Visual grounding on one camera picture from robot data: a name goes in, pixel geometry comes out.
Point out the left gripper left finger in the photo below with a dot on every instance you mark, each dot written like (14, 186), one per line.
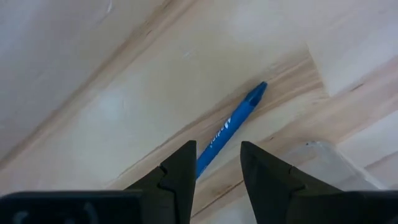
(180, 168)

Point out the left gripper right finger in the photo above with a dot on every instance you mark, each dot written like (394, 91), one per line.
(267, 177)

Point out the blue crayon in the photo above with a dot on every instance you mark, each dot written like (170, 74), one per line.
(230, 124)

